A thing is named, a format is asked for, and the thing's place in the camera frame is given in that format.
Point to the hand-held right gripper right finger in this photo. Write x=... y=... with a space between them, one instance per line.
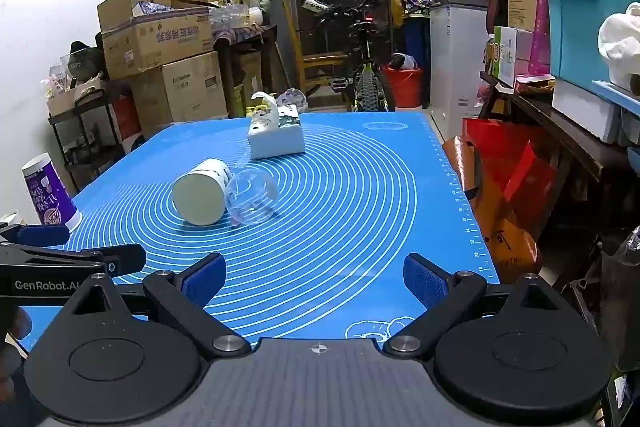
x=424 y=279

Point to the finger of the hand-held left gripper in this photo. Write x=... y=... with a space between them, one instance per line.
x=122 y=258
x=40 y=235

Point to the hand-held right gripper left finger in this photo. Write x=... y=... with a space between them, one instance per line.
x=206 y=278

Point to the white ceramic cup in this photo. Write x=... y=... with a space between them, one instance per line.
x=197 y=202

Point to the clear glass cup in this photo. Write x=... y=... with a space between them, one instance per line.
x=255 y=197

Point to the purple paper cup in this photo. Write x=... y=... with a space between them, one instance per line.
x=50 y=197

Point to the person's left hand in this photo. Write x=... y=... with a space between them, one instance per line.
x=17 y=324

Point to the blue silicone mat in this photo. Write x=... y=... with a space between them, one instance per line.
x=350 y=207

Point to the black metal rack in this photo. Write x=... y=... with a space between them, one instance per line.
x=85 y=117

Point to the red paper bag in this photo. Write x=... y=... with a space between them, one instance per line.
x=520 y=172

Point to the white tissue box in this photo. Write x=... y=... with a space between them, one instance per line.
x=277 y=142

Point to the plain large cardboard box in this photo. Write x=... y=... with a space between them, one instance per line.
x=185 y=92

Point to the red bucket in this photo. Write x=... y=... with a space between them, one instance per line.
x=404 y=87

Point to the dark wooden shelf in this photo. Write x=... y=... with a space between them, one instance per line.
x=565 y=142

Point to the black bag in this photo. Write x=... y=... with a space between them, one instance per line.
x=620 y=302

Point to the white chest freezer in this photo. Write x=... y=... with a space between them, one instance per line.
x=455 y=67

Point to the black bicycle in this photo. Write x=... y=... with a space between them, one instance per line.
x=367 y=72

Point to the printed open cardboard box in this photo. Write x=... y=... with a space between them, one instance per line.
x=150 y=42

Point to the dark wooden table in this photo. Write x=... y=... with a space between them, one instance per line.
x=245 y=57

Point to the white plastic box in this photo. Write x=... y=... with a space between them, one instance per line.
x=585 y=109

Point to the green and white carton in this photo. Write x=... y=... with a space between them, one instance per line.
x=507 y=57

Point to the wooden chair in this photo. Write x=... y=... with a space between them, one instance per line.
x=312 y=64

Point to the pink carton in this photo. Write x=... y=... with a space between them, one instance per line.
x=540 y=37

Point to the turquoise plastic storage bin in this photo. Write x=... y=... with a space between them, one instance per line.
x=575 y=32

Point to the white crumpled cloth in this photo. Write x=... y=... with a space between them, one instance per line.
x=620 y=47

